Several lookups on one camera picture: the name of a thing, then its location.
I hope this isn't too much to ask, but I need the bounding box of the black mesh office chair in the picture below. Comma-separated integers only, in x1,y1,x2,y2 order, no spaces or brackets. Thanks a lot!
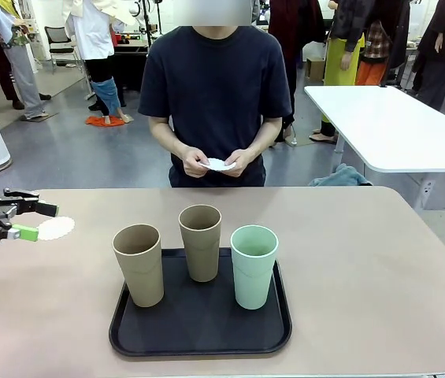
43,25,83,75

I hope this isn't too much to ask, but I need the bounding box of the orange cloth on floor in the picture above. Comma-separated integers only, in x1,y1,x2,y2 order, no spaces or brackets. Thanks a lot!
84,116,127,128

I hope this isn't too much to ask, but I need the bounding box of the person's left hand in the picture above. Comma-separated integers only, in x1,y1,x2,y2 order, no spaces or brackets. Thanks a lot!
224,148,256,179

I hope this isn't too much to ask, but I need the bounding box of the mannequin with white shirt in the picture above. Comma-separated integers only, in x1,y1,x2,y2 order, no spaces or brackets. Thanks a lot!
62,0,129,125

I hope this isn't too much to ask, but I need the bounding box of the mannequin in black coat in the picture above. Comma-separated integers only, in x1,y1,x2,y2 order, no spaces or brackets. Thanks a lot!
410,0,445,112

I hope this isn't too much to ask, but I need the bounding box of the person's right forearm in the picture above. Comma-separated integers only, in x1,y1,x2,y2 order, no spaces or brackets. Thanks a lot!
148,115,191,158

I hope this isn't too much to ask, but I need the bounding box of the mannequin with yellow skirt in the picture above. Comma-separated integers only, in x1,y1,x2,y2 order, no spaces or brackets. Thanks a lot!
309,0,365,145

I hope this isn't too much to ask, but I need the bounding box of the light tan tall cup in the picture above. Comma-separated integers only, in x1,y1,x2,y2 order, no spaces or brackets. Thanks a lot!
112,223,165,308

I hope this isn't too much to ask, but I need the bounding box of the dark background desk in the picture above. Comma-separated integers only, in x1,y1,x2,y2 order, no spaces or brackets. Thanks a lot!
112,42,150,92

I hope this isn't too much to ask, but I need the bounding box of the white scalloped paper coaster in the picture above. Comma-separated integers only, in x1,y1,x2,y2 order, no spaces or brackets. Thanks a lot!
35,215,76,242
199,157,235,173

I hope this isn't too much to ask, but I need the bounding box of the dark tan tall cup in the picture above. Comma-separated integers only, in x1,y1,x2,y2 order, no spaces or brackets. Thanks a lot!
178,204,223,284

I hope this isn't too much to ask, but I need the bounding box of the black plastic serving tray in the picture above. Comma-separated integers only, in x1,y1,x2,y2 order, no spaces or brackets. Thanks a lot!
108,246,293,358

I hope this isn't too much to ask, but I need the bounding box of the mannequin with yellow vest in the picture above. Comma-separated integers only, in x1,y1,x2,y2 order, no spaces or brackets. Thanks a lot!
0,0,52,121

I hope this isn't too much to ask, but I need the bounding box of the teal crumpled cloth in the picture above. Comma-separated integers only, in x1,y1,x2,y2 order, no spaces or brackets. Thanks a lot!
308,163,373,188

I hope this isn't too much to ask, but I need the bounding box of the person's left forearm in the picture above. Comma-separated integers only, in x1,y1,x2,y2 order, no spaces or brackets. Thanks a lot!
245,113,284,158

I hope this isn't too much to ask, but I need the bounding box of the person in navy t-shirt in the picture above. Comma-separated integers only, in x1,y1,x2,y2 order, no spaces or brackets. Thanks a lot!
138,23,295,188

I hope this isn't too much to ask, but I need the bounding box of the white background table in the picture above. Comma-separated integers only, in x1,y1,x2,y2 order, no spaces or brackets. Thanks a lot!
303,85,445,209

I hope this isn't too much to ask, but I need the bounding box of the person's right hand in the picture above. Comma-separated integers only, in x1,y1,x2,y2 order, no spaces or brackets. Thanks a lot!
181,146,212,179

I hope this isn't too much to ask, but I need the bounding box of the mannequin in dark red garment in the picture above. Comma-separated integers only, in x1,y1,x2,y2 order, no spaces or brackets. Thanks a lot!
268,0,326,119

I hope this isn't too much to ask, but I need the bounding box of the mint green tall cup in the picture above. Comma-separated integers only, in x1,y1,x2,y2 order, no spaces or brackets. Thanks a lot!
229,224,279,311

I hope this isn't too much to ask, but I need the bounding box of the mannequin with orange trousers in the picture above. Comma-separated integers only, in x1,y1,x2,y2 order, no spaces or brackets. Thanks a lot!
355,19,389,87

